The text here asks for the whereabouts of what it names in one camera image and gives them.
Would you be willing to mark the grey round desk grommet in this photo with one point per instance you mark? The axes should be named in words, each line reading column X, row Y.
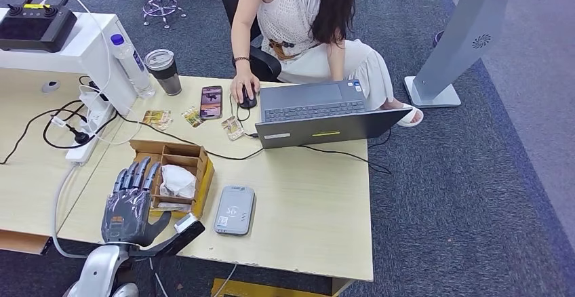
column 50, row 86

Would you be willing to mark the white power strip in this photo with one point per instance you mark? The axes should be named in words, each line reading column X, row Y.
column 81, row 153

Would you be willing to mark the cardboard divider box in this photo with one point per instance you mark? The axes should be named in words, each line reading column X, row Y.
column 179, row 155

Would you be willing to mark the person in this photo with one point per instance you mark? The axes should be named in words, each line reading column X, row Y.
column 292, row 16

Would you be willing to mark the person's right hand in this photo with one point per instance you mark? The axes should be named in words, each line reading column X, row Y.
column 245, row 81

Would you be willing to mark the grey laptop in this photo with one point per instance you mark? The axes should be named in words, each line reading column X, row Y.
column 314, row 102

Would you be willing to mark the black computer mouse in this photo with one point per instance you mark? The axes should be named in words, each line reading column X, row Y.
column 248, row 102

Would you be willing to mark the person's right forearm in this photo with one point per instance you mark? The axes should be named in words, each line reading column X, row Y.
column 241, row 45

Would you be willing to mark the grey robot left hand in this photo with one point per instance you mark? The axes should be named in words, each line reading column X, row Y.
column 125, row 216

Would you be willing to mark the yellow object under desk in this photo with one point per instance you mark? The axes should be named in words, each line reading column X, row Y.
column 269, row 289

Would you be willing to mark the wooden desk side panel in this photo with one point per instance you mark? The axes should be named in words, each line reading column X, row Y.
column 22, row 241

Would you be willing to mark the golden hotel card in wrapper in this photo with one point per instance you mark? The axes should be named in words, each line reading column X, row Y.
column 157, row 120

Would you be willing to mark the white crumpled bag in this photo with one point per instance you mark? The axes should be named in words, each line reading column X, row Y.
column 177, row 180

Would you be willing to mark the black remote controller with antennas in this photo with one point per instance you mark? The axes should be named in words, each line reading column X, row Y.
column 36, row 27

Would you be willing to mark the white paper sleeve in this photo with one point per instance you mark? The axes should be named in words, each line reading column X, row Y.
column 175, row 206

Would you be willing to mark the dark tumbler with clear lid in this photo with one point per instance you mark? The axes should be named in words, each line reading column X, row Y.
column 168, row 84

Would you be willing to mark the white desktop stand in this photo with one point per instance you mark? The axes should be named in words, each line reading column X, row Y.
column 85, row 48

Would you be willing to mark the smartphone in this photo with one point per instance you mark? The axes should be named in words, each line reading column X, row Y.
column 211, row 106

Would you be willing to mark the person's left forearm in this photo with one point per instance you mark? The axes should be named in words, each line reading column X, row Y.
column 337, row 61

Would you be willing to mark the white sandal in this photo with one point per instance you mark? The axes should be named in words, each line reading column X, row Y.
column 411, row 116

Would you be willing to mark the small yellow green card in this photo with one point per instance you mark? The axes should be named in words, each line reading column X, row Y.
column 193, row 117

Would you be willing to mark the grey kiosk stand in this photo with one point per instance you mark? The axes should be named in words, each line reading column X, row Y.
column 462, row 30

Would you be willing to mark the grey card reader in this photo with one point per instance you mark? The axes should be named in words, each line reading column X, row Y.
column 233, row 209

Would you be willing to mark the clear water bottle blue cap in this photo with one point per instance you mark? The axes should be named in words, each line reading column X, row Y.
column 135, row 70

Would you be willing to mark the black office chair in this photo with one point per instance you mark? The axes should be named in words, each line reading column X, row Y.
column 265, row 63

